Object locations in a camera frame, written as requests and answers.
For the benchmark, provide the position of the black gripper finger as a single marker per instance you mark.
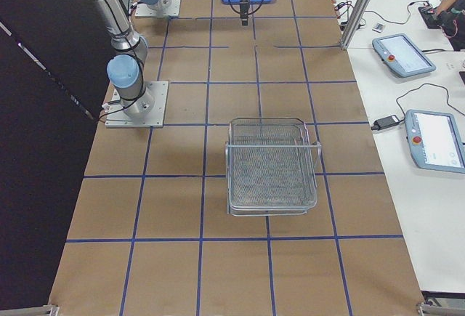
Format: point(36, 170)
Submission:
point(244, 8)

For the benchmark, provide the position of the upper teach pendant tablet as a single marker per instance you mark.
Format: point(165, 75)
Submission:
point(402, 56)

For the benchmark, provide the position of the teach pendant tablet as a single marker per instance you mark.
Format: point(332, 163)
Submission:
point(402, 56)
point(434, 141)

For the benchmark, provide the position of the black power adapter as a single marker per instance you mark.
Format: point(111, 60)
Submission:
point(385, 123)

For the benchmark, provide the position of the lower teach pendant tablet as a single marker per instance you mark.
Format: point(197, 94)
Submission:
point(434, 141)

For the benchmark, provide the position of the aluminium frame post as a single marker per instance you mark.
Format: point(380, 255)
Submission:
point(353, 23)

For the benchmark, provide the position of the silver wire mesh shelf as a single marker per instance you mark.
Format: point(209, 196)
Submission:
point(270, 167)

